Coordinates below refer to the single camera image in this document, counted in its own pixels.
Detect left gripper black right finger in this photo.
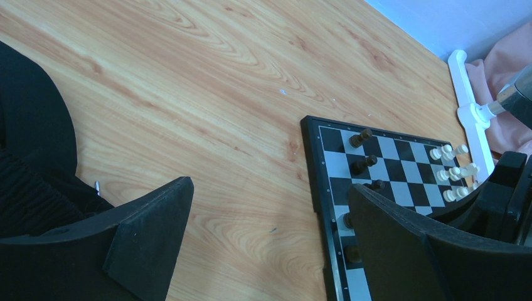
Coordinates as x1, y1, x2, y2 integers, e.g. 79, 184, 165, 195
348, 184, 531, 300

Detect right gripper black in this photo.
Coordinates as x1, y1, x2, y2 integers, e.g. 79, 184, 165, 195
429, 151, 531, 245

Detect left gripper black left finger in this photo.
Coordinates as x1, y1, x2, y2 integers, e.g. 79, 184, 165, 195
1, 177, 194, 300

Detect dark chess piece cluster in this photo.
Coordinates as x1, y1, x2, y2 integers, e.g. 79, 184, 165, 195
343, 129, 385, 264

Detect black white chess board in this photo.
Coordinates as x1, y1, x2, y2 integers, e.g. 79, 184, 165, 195
300, 116, 466, 300

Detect row of light chess pieces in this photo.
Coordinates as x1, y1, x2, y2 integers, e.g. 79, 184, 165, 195
429, 144, 481, 203

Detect white clothes rack stand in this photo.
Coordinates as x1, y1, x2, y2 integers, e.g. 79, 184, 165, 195
448, 50, 532, 184

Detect pink hanging shorts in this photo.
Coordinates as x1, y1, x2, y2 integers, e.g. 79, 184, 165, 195
465, 21, 531, 156

